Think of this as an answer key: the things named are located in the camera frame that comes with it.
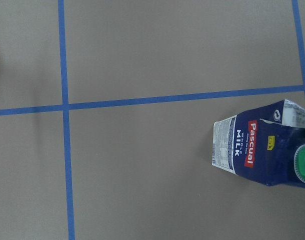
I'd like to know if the blue white milk carton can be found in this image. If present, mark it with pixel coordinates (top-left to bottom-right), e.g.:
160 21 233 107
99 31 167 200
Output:
212 99 305 188

